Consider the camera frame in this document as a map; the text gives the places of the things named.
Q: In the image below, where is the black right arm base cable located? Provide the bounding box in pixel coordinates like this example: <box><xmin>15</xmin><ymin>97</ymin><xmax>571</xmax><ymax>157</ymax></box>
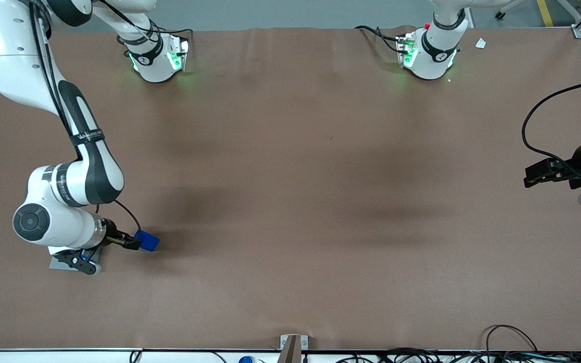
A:
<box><xmin>99</xmin><ymin>0</ymin><xmax>194</xmax><ymax>57</ymax></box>

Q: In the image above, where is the brown table cover sheet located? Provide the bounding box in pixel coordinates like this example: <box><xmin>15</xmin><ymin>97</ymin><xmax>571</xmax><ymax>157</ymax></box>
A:
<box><xmin>0</xmin><ymin>25</ymin><xmax>581</xmax><ymax>352</ymax></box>

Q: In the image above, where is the black left arm base cable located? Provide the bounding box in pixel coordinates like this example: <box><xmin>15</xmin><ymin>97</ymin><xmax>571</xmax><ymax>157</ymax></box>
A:
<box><xmin>354</xmin><ymin>25</ymin><xmax>407</xmax><ymax>55</ymax></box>

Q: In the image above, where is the black cable bundle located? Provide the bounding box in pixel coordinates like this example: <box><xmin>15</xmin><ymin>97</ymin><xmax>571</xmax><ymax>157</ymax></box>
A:
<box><xmin>338</xmin><ymin>347</ymin><xmax>581</xmax><ymax>363</ymax></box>

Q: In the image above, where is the black arm base cable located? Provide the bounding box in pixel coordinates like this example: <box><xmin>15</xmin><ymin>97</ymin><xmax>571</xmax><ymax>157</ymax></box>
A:
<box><xmin>99</xmin><ymin>0</ymin><xmax>194</xmax><ymax>57</ymax></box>
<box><xmin>354</xmin><ymin>25</ymin><xmax>407</xmax><ymax>55</ymax></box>

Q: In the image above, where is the metal camera post bracket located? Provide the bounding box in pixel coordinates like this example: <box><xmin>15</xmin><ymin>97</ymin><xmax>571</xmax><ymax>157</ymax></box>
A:
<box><xmin>279</xmin><ymin>334</ymin><xmax>309</xmax><ymax>363</ymax></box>

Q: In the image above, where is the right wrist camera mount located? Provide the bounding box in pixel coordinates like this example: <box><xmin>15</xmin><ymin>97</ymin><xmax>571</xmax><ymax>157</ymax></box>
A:
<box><xmin>52</xmin><ymin>248</ymin><xmax>102</xmax><ymax>276</ymax></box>

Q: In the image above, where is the blue plastic part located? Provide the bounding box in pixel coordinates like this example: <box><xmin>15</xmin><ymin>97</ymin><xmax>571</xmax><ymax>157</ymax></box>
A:
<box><xmin>134</xmin><ymin>230</ymin><xmax>160</xmax><ymax>252</ymax></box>

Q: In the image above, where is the black looped cable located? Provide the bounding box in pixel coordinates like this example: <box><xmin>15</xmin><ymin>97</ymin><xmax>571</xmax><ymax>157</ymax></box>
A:
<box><xmin>485</xmin><ymin>325</ymin><xmax>539</xmax><ymax>352</ymax></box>

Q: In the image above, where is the gray square base block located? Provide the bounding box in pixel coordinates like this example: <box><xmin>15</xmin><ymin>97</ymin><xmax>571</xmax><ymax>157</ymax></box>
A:
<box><xmin>49</xmin><ymin>244</ymin><xmax>103</xmax><ymax>273</ymax></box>

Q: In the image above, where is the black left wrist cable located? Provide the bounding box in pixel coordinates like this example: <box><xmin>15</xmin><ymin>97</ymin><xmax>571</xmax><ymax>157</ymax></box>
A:
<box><xmin>521</xmin><ymin>78</ymin><xmax>581</xmax><ymax>174</ymax></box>

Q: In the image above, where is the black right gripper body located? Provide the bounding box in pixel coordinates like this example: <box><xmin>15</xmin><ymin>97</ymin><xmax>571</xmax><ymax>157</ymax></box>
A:
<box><xmin>103</xmin><ymin>220</ymin><xmax>123</xmax><ymax>248</ymax></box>

